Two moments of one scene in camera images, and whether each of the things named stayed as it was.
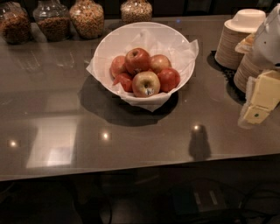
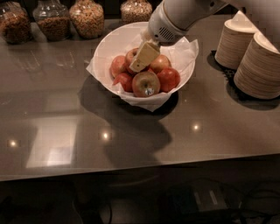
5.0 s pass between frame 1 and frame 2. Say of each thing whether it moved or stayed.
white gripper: moved
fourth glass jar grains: stayed
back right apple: stayed
